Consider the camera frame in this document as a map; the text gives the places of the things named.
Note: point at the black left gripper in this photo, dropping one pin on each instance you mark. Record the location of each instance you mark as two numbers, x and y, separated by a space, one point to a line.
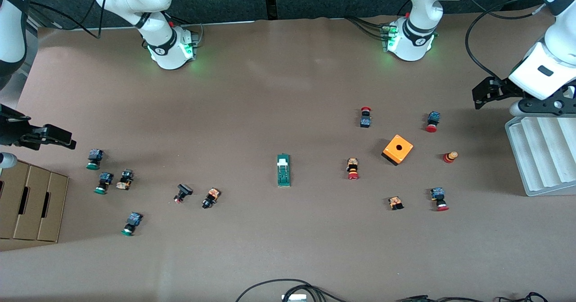
503 87

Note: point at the green mushroom push button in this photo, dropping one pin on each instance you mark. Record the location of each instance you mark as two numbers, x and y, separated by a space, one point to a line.
133 220
95 155
105 179

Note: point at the silver white connector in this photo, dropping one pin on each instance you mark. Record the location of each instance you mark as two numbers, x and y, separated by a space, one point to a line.
293 298

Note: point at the red mushroom push button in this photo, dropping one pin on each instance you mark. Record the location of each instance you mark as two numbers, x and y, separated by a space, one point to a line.
434 117
437 194
365 122

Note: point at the brown table cover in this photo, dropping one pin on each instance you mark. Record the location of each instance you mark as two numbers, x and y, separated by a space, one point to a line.
288 239

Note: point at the grey white stepped tray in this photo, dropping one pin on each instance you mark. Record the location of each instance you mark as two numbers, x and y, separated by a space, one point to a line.
540 158

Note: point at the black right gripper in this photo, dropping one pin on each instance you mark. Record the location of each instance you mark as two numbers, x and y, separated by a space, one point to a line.
10 131

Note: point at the black square push button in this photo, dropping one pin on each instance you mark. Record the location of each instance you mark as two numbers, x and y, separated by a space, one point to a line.
184 189

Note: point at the red yellow button head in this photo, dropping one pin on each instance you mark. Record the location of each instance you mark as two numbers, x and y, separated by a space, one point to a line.
449 157

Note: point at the black button orange contact block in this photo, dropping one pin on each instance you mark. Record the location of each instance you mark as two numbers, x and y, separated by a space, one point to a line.
126 177
211 197

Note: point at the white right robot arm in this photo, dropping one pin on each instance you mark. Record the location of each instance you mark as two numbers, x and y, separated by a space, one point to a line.
157 0

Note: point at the orange button enclosure box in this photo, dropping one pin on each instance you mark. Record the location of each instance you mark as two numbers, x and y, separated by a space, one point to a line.
391 152

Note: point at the red button orange contact block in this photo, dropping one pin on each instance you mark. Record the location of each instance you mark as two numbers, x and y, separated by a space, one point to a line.
352 164

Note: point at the brown cardboard divider box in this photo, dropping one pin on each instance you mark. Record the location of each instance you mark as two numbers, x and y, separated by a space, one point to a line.
33 203

